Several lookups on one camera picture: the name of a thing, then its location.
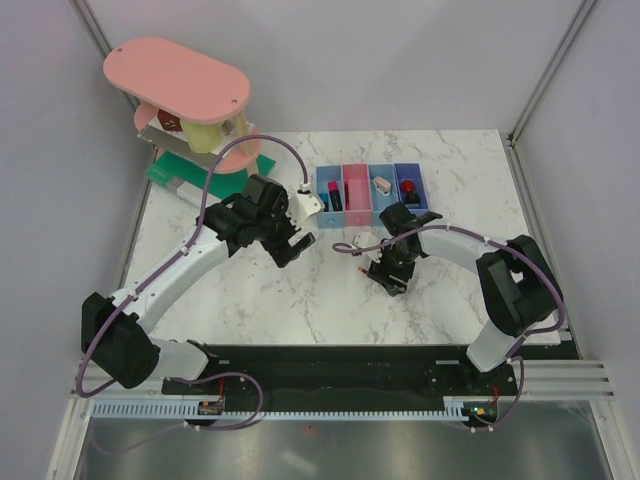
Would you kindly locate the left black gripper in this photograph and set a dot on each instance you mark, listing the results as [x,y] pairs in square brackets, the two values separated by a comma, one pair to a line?
[281,251]

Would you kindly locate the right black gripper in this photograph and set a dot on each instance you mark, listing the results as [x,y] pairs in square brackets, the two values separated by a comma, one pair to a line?
[380,273]

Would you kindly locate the light blue drawer bin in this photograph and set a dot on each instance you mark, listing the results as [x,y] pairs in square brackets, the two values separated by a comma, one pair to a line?
[331,219]

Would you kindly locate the pink drawer bin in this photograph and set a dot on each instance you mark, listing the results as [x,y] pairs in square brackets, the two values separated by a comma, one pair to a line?
[360,212]

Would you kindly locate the blue cap black highlighter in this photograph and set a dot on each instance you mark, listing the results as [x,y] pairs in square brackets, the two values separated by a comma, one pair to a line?
[325,200]

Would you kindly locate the pink cap black highlighter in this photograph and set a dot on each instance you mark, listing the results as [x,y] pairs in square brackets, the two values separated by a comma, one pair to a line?
[334,195]

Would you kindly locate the red black round stamp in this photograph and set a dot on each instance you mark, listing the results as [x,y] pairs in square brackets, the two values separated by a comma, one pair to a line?
[408,187]

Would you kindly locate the pink eraser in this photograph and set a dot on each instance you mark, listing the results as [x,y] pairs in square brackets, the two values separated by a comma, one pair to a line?
[382,185]

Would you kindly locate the blue pencil sharpener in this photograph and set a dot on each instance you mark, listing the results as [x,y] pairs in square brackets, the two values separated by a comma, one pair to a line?
[412,200]

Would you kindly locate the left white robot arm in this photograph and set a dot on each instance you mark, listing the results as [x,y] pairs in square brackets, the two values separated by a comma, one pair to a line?
[115,329]

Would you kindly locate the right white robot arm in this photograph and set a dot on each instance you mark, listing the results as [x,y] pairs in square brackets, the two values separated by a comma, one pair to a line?
[518,288]

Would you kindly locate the cream yellow cylinder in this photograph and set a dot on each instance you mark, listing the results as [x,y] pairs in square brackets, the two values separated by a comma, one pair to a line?
[202,138]

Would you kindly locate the dark red card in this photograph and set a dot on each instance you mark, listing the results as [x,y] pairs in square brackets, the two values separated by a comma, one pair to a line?
[169,122]

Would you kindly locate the pink tiered shelf stand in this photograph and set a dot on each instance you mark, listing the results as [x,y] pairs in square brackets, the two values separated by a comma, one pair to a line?
[164,75]

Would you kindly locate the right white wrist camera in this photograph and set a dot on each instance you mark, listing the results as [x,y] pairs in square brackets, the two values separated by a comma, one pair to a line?
[366,243]

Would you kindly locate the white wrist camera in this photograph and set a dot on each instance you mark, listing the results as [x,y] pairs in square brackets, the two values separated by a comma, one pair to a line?
[366,243]
[303,204]

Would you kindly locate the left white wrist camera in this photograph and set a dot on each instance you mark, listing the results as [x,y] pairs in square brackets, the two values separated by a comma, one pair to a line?
[303,204]

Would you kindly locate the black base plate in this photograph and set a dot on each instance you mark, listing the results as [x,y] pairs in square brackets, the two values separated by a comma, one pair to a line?
[342,378]

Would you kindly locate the light blue cable duct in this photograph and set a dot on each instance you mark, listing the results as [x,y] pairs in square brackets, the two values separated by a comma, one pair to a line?
[201,410]

